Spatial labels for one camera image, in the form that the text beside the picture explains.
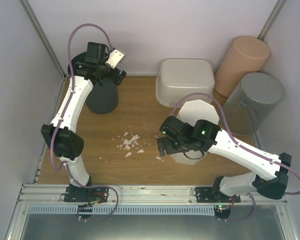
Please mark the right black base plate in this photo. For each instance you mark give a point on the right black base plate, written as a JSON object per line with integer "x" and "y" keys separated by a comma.
{"x": 207, "y": 194}

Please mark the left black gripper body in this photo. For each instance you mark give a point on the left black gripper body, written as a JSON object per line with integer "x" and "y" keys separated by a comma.
{"x": 111, "y": 77}

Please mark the white plastic basin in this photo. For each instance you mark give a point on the white plastic basin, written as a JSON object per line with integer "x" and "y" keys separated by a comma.
{"x": 179, "y": 77}

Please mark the grey slotted cable duct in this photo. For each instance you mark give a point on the grey slotted cable duct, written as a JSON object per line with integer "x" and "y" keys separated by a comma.
{"x": 192, "y": 210}

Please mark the aluminium front rail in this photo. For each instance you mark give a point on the aluminium front rail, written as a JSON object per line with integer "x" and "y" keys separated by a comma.
{"x": 127, "y": 194}

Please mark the aluminium frame post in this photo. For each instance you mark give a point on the aluminium frame post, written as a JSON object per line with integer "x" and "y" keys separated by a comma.
{"x": 271, "y": 19}
{"x": 42, "y": 36}

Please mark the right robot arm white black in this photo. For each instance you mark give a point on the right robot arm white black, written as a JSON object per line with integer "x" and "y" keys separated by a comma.
{"x": 268, "y": 174}

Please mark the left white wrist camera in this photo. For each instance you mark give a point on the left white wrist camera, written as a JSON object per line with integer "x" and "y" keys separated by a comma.
{"x": 115, "y": 57}

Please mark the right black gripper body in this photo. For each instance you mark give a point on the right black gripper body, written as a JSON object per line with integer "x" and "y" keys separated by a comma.
{"x": 177, "y": 147}

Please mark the salmon pink plastic bin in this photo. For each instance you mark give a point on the salmon pink plastic bin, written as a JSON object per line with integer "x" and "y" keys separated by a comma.
{"x": 246, "y": 54}

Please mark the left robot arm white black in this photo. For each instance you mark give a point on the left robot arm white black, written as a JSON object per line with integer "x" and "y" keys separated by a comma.
{"x": 60, "y": 135}

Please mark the left aluminium frame post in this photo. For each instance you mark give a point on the left aluminium frame post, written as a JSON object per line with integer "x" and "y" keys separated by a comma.
{"x": 42, "y": 36}

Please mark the right aluminium frame post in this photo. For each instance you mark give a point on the right aluminium frame post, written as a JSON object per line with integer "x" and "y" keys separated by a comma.
{"x": 271, "y": 19}

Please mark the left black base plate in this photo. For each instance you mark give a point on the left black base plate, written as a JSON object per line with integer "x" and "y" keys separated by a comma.
{"x": 74, "y": 194}

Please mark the white plastic shard pile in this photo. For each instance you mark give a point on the white plastic shard pile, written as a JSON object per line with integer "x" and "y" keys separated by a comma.
{"x": 129, "y": 141}

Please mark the dark grey bin white liner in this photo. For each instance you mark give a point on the dark grey bin white liner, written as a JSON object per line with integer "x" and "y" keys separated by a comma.
{"x": 104, "y": 96}

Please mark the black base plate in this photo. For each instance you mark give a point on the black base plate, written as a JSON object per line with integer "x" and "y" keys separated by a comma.
{"x": 207, "y": 194}
{"x": 74, "y": 194}

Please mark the white octagonal bin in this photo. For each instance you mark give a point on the white octagonal bin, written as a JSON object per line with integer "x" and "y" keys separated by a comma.
{"x": 190, "y": 113}

